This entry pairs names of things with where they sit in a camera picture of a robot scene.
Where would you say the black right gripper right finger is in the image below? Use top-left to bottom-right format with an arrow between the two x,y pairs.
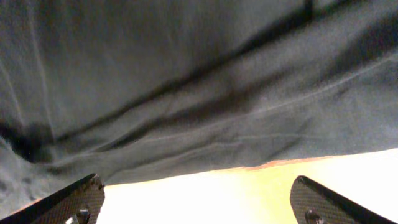
290,175 -> 395,224

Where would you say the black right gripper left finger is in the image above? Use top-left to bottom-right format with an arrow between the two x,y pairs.
1,174 -> 105,224

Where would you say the dark green t-shirt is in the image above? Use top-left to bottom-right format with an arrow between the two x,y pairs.
1,0 -> 397,217

